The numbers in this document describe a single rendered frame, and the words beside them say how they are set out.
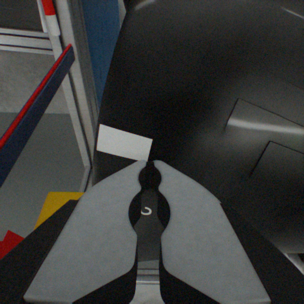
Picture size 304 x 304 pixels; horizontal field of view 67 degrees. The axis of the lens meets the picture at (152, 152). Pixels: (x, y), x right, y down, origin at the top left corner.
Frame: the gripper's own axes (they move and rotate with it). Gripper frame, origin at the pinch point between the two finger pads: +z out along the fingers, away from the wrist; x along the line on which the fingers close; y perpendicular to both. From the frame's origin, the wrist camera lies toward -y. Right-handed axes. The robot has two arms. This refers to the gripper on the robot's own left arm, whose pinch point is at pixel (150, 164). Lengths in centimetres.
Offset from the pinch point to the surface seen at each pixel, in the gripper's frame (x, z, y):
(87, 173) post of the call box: -14.8, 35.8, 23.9
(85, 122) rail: -13.5, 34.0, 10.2
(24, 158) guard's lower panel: -63, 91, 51
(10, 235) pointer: -9.1, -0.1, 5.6
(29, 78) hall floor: -70, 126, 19
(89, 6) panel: -14, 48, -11
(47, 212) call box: -17.7, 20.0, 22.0
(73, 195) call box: -14.0, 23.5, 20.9
